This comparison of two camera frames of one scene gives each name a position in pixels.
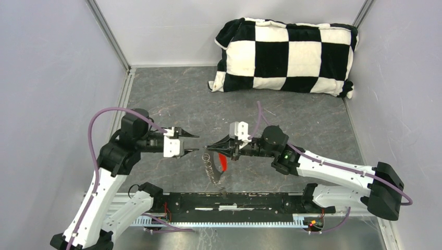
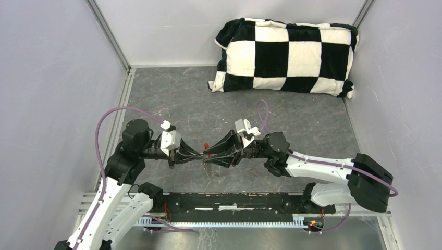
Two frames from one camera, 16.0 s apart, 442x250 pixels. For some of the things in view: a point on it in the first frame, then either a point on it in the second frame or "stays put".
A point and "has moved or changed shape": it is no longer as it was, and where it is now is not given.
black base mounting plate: (189, 207) stays put
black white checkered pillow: (295, 57) stays put
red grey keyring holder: (219, 163) has moved or changed shape
